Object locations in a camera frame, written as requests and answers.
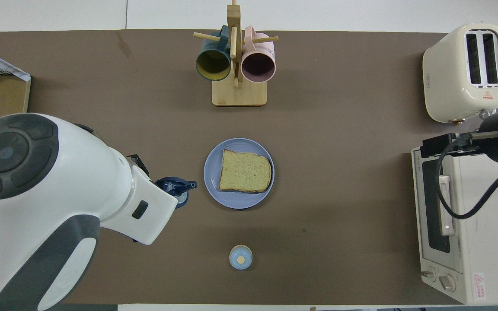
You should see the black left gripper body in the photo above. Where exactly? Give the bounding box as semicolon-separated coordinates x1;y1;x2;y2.
126;154;150;178

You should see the clear squeeze bottle blue cap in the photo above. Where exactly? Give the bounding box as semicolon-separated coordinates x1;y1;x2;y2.
155;176;198;209

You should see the slice of bread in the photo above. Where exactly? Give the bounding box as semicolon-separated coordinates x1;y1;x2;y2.
218;149;272;194

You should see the blue round plate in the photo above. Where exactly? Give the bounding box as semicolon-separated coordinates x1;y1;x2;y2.
204;138;275;210

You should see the brown table mat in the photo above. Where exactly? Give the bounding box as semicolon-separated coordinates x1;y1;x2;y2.
0;29;498;305

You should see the cream two-slot toaster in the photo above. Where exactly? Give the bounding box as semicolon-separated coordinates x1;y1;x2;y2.
422;23;498;124

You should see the cream toaster oven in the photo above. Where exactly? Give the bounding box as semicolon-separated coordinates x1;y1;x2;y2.
411;138;498;305

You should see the wooden mug tree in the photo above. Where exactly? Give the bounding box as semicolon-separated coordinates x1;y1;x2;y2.
193;0;279;107

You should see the teal mug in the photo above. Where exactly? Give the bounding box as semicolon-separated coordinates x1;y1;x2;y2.
195;25;232;82

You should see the pink ribbed mug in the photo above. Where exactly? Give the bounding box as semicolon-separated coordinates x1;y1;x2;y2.
241;26;276;83

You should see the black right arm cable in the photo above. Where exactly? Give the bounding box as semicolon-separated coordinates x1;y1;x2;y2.
437;132;498;219

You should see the wood and wire shelf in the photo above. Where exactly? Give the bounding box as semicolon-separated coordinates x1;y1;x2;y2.
0;56;32;130

